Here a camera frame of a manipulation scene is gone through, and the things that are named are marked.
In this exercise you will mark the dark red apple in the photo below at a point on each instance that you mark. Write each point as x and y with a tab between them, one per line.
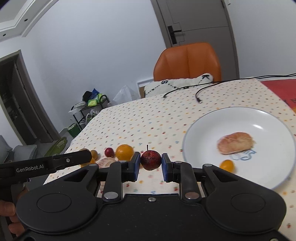
150	160

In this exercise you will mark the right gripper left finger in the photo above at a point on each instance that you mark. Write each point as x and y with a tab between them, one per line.
118	173

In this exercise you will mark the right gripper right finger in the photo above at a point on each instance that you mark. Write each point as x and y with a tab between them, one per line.
183	174

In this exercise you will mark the green bag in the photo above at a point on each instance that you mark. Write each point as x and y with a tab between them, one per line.
73	130

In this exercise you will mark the peeled pomelo piece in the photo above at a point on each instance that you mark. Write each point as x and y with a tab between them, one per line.
235	143
105	162

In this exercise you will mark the black metal shelf rack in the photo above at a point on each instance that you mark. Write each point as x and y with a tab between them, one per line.
83	112

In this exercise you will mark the clear plastic bag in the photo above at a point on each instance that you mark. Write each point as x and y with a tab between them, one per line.
124	95

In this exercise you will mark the black door handle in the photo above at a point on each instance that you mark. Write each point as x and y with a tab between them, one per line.
172	34

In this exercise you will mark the white plush cushion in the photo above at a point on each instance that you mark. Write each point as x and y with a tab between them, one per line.
164	86

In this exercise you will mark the orange leather chair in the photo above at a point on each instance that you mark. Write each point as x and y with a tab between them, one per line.
187	61

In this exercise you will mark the small orange kumquat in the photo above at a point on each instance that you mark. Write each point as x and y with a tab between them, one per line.
227	165

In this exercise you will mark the cardboard picture frame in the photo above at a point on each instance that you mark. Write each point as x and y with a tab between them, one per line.
141	85

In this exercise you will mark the red paper mat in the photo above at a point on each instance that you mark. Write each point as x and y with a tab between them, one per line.
284	89

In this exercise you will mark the grey sofa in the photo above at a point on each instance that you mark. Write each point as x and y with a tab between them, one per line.
19	153

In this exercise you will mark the small yellow fruit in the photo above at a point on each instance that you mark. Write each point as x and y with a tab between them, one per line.
94	154

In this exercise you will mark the white ceramic plate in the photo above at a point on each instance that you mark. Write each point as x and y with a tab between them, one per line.
268	163

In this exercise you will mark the small red fruit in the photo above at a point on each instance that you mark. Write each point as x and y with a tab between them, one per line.
109	152

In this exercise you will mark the large orange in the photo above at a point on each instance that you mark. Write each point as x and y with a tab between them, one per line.
124	152

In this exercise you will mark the grey door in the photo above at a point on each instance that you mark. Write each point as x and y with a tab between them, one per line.
200	21

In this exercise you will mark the left hand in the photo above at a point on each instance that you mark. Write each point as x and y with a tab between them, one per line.
11	227

